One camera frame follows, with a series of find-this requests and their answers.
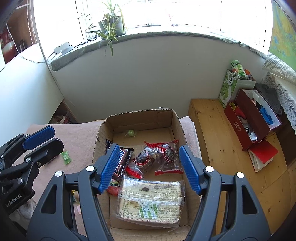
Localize brown Snickers bar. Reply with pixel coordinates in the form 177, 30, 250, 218
110, 147, 134, 183

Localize round jelly cup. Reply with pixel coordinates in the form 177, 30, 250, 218
107, 179, 121, 196

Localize green candy wrapper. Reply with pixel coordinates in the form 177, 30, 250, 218
61, 151, 72, 165

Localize pale green candy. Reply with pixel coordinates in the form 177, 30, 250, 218
125, 129, 137, 138

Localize pink wafer packet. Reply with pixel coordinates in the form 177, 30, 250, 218
76, 205, 82, 214

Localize large cracker packet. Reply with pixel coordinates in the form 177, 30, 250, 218
115, 176, 185, 228

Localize red-edged dried fruit bag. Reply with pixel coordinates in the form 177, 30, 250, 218
125, 147, 161, 179

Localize brown round pastry packet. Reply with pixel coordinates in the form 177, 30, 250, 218
72, 190, 80, 203

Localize open cardboard box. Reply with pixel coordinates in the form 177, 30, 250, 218
93, 109, 201, 240

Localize red booklet on floor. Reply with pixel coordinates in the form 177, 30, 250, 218
248, 140, 278, 173

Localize red shoe box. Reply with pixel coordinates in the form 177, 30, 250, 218
223, 101, 271, 152

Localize dark red gift box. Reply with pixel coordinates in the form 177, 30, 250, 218
235, 89, 282, 142

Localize green gift bag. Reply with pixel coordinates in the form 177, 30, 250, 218
218, 60, 256, 108

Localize white lace tablecloth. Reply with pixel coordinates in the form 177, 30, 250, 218
262, 72, 295, 132

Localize white power adapter box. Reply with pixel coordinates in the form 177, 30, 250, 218
54, 42, 73, 55

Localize wooden shelf cabinet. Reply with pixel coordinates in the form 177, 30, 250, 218
1, 1, 37, 64

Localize potted spider plant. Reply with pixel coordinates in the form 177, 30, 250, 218
86, 1, 126, 57

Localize landscape scroll painting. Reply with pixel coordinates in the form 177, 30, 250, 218
263, 1, 295, 82

